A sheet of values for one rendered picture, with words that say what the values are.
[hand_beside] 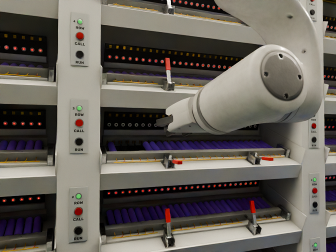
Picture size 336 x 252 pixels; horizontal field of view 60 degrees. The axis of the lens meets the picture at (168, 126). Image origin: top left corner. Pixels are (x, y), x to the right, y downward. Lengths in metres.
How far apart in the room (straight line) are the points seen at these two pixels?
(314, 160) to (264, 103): 0.69
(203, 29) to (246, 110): 0.51
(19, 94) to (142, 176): 0.34
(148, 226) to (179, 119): 0.41
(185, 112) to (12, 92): 0.40
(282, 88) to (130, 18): 0.51
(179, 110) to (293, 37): 0.20
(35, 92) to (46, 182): 0.20
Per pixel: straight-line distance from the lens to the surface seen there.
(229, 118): 0.40
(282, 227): 1.00
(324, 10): 1.45
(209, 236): 0.87
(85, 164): 0.70
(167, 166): 0.75
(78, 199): 0.71
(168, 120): 0.53
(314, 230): 1.06
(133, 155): 0.77
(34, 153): 0.76
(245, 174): 0.87
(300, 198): 1.01
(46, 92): 0.71
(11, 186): 0.72
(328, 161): 1.08
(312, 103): 0.44
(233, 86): 0.36
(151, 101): 0.74
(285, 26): 0.46
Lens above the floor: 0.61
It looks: 2 degrees up
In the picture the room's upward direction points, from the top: straight up
